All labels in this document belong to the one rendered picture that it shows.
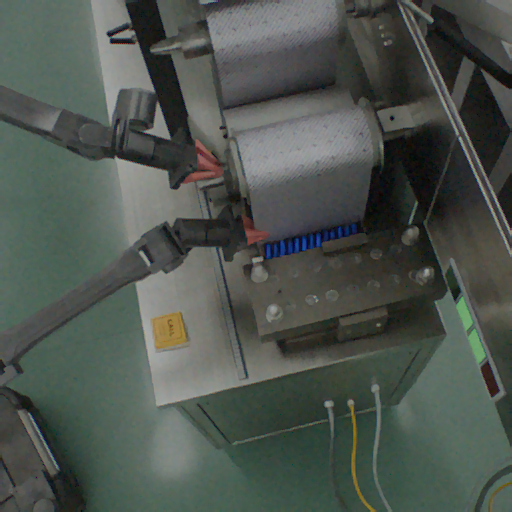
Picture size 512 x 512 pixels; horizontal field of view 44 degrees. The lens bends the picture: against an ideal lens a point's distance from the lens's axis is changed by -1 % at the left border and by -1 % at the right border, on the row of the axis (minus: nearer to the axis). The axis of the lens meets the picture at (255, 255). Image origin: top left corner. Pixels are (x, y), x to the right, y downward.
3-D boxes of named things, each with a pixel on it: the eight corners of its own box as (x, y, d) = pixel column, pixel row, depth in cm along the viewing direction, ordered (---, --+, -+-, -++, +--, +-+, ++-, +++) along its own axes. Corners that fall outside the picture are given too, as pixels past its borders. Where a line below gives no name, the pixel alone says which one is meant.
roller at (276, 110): (226, 132, 138) (219, 98, 127) (339, 106, 139) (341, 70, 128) (238, 178, 133) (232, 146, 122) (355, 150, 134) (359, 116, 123)
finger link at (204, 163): (214, 193, 122) (171, 182, 117) (210, 164, 125) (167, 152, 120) (233, 172, 117) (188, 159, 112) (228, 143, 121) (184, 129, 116)
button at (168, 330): (152, 321, 145) (149, 317, 142) (182, 313, 145) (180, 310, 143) (157, 349, 142) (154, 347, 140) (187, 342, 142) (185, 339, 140)
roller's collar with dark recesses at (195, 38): (180, 42, 125) (174, 19, 120) (210, 36, 126) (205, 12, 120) (186, 66, 123) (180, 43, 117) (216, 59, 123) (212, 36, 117)
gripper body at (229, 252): (233, 263, 130) (199, 263, 126) (222, 220, 134) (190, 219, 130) (245, 247, 124) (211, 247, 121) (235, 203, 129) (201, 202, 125)
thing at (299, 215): (257, 246, 138) (251, 205, 121) (362, 221, 138) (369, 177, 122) (258, 248, 138) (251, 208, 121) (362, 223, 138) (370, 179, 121)
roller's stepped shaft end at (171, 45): (150, 50, 123) (147, 38, 120) (180, 43, 123) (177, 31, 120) (153, 62, 122) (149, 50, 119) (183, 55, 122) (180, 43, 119)
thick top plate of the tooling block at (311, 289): (244, 276, 140) (242, 265, 134) (418, 233, 141) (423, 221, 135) (261, 344, 133) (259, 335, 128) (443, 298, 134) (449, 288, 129)
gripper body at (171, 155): (178, 192, 116) (141, 183, 112) (173, 149, 121) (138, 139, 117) (195, 171, 112) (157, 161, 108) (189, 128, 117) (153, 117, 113)
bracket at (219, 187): (219, 231, 153) (199, 162, 125) (245, 224, 153) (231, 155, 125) (223, 249, 151) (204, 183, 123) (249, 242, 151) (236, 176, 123)
